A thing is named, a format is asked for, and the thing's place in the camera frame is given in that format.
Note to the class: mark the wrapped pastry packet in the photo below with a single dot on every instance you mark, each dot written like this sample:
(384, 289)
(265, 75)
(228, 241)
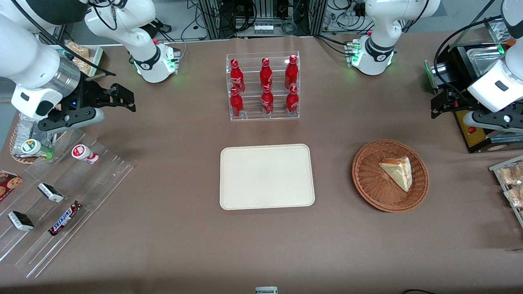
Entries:
(515, 197)
(510, 174)

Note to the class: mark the brown wicker basket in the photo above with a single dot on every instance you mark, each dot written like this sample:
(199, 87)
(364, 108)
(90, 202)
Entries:
(369, 179)

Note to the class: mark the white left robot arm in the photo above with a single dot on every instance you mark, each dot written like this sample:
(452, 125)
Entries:
(382, 24)

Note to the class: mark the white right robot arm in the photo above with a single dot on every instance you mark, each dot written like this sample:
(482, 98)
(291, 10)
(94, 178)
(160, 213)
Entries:
(36, 65)

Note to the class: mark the clear acrylic bottle rack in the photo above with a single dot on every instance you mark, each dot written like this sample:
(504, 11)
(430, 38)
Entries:
(251, 116)

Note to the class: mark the red cola bottle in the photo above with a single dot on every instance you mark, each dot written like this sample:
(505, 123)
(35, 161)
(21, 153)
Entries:
(236, 104)
(291, 73)
(266, 75)
(236, 77)
(267, 102)
(291, 101)

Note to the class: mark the clear acrylic stepped stand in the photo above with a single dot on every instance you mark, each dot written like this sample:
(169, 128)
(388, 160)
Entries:
(94, 183)

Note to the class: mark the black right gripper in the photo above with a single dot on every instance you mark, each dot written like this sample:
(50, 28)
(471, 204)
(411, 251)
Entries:
(90, 95)

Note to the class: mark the snickers chocolate bar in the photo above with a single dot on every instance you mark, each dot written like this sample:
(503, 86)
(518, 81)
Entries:
(64, 218)

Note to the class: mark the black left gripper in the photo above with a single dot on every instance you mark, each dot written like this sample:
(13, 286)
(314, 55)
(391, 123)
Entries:
(454, 99)

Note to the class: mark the aluminium frame rack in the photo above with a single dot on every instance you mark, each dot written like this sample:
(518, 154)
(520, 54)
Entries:
(212, 18)

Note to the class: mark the cream plastic tray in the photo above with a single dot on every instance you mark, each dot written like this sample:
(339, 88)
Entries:
(267, 176)

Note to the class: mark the grey tray with pastries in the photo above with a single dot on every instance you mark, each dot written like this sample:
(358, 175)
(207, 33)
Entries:
(500, 179)

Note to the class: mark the green white yogurt bottle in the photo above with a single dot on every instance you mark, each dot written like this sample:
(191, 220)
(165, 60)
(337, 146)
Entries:
(32, 147)

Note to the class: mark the white power strip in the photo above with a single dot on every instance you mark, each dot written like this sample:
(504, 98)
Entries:
(263, 29)

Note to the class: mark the red white yogurt bottle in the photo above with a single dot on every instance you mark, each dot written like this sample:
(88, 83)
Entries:
(83, 154)

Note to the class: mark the triangle sandwich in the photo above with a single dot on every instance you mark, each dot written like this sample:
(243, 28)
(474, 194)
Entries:
(398, 171)

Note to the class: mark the white tray with bread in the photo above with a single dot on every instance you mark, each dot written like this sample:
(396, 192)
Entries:
(83, 57)

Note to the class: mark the small round wicker mat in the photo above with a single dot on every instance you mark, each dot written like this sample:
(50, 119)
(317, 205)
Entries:
(16, 157)

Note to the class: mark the black oven appliance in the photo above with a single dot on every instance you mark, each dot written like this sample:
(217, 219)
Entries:
(457, 65)

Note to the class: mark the black white snack box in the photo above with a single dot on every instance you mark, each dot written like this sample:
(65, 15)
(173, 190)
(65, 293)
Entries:
(50, 192)
(20, 221)

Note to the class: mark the chocolate chip cookie packet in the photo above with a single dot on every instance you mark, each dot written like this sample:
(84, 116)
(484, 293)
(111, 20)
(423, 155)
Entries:
(9, 183)

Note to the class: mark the small grey white device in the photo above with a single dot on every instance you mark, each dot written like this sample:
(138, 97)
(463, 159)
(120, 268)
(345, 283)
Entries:
(266, 290)

